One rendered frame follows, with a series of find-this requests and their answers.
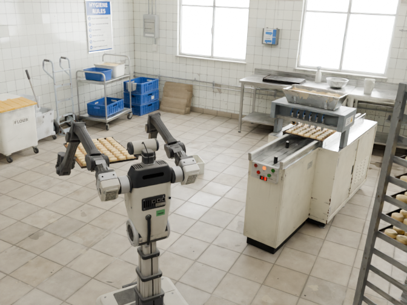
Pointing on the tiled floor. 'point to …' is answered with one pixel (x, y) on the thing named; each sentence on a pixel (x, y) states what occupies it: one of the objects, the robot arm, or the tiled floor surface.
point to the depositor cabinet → (338, 170)
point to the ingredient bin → (17, 124)
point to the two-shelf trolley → (105, 95)
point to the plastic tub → (199, 163)
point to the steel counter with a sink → (381, 92)
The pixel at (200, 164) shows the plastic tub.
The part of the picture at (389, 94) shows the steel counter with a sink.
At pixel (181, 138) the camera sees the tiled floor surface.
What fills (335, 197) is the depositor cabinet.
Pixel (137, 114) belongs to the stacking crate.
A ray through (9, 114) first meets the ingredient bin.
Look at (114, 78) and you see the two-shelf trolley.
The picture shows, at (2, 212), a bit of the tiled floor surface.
